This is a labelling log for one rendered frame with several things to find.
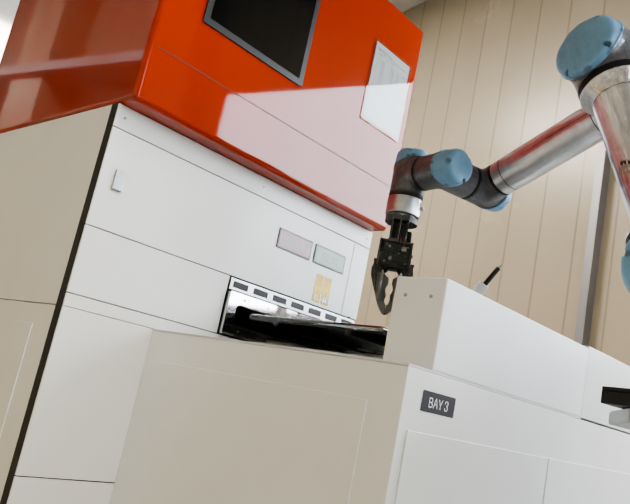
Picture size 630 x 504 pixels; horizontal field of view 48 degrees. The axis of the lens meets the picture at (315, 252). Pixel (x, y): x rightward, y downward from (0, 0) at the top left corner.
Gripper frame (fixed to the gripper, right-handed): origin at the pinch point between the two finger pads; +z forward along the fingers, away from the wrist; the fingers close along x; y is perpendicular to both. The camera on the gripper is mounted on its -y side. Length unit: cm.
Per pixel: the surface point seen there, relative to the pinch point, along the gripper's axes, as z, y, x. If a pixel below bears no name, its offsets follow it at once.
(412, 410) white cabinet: 20, 49, 8
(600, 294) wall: -48, -162, 85
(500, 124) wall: -143, -217, 37
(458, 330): 7.2, 42.0, 12.7
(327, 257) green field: -13.6, -22.5, -17.2
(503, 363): 9.6, 29.6, 21.8
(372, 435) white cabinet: 25, 49, 3
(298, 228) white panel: -17.5, -13.2, -24.5
